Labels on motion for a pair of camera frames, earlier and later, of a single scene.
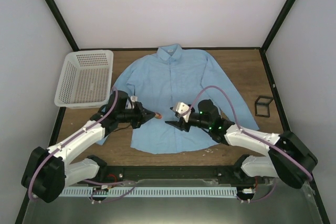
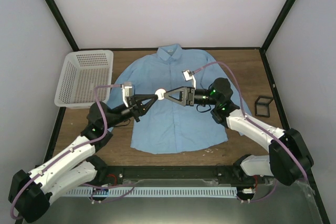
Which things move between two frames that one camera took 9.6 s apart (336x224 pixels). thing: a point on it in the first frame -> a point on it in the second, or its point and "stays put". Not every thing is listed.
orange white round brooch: [158, 116] -> [160, 92]
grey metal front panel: [285, 204] stays put
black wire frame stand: [262, 106] stays put
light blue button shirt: [162, 77] stays put
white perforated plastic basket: [85, 80] stays put
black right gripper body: [181, 118] -> [190, 99]
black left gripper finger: [144, 120] -> [145, 107]
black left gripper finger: [146, 113] -> [140, 97]
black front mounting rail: [214, 176] stays put
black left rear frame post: [56, 12] stays put
